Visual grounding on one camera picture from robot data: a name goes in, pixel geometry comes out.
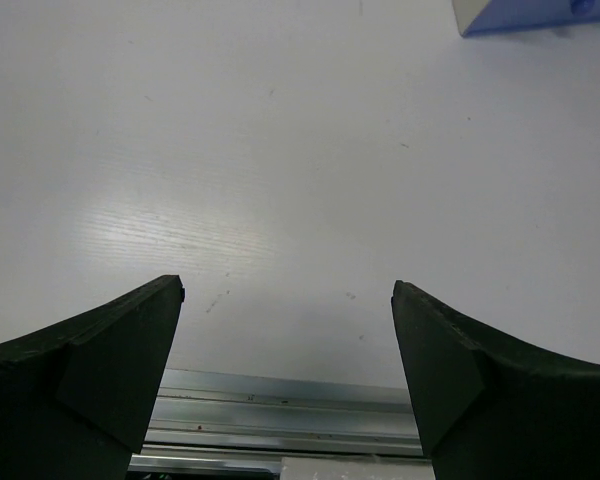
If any purple wide drawer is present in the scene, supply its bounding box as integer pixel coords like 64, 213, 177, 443
452, 0, 600, 37

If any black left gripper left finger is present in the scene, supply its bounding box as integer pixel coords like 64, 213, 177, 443
0, 275, 185, 479

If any aluminium table rail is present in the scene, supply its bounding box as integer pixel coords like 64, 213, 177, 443
127, 370, 434, 479

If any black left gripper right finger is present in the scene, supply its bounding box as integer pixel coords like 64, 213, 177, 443
391, 281, 600, 479

